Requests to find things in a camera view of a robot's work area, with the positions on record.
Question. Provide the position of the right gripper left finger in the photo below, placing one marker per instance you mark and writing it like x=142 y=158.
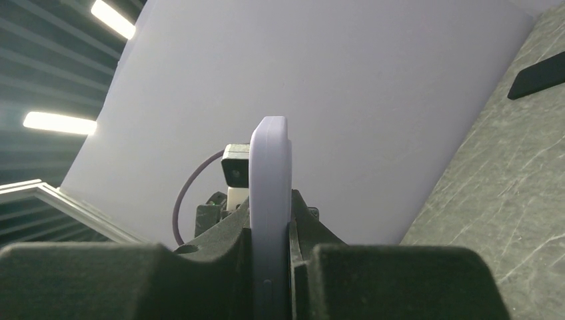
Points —
x=80 y=280

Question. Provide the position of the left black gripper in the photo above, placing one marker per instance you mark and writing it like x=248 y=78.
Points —
x=222 y=219

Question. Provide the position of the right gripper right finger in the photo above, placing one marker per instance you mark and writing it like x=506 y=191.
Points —
x=331 y=280

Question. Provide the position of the black phone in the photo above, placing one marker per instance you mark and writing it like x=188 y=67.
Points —
x=538 y=77

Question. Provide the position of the ceiling light lower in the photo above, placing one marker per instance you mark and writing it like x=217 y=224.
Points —
x=59 y=123

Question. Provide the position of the ceiling light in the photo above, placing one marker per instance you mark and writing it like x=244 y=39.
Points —
x=59 y=123
x=113 y=19

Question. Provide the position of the ceiling light upper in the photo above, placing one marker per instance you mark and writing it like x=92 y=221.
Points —
x=113 y=19

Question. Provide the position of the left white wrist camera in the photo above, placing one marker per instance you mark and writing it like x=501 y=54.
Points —
x=235 y=165

